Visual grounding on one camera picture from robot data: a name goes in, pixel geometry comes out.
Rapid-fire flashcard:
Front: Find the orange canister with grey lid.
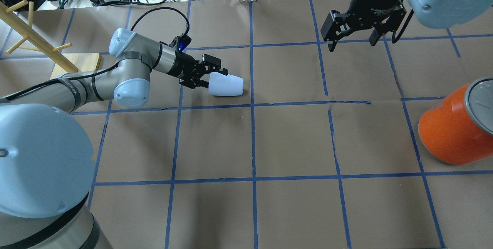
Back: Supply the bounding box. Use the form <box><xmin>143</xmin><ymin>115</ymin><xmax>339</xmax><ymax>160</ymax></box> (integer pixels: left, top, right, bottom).
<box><xmin>418</xmin><ymin>77</ymin><xmax>493</xmax><ymax>165</ymax></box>

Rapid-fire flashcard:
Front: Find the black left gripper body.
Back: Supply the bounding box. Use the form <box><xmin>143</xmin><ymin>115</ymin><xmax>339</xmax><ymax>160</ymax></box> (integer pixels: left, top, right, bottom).
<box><xmin>169</xmin><ymin>52</ymin><xmax>206</xmax><ymax>89</ymax></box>

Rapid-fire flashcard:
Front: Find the light blue plastic cup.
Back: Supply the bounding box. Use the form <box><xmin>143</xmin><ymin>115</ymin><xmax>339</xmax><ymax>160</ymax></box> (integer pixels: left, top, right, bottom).
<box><xmin>208</xmin><ymin>72</ymin><xmax>244</xmax><ymax>97</ymax></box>

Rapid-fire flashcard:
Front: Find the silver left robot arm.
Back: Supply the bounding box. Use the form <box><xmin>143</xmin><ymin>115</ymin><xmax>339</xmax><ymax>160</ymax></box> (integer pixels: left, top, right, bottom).
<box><xmin>1</xmin><ymin>28</ymin><xmax>228</xmax><ymax>249</ymax></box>

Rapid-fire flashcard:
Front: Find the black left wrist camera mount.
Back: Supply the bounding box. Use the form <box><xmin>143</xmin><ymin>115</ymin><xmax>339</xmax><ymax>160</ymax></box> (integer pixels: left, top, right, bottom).
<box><xmin>169</xmin><ymin>34</ymin><xmax>192</xmax><ymax>52</ymax></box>

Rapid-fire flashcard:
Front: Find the wooden cup rack stand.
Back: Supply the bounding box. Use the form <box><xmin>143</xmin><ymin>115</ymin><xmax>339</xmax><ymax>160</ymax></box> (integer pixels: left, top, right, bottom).
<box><xmin>0</xmin><ymin>0</ymin><xmax>101</xmax><ymax>78</ymax></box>

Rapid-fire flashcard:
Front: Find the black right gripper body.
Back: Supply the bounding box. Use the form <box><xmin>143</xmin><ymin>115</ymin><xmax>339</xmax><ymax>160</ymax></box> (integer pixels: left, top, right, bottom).
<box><xmin>321</xmin><ymin>0</ymin><xmax>406</xmax><ymax>43</ymax></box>

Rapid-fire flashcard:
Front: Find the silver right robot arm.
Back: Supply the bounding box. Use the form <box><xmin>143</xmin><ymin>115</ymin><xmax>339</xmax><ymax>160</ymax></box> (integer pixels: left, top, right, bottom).
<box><xmin>320</xmin><ymin>0</ymin><xmax>492</xmax><ymax>52</ymax></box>

